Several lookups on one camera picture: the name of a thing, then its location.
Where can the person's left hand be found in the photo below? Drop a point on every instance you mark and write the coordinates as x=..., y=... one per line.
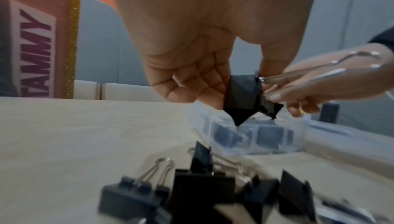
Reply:
x=197, y=11

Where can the person's right hand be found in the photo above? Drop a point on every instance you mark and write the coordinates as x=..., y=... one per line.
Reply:
x=344, y=84

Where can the person's right forearm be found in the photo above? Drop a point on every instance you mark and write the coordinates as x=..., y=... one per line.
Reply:
x=383, y=38

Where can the small black block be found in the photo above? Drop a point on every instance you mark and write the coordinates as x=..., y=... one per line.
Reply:
x=330, y=112

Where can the clear plastic lid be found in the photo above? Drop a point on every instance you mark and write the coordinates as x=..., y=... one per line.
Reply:
x=331, y=128

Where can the clear plastic container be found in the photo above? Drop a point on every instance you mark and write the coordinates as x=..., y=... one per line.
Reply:
x=297, y=133

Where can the set of boxed black clips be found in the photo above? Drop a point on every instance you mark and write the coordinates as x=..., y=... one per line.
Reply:
x=271, y=136

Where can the pile of black binder clips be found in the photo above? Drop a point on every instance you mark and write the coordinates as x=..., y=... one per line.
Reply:
x=201, y=189

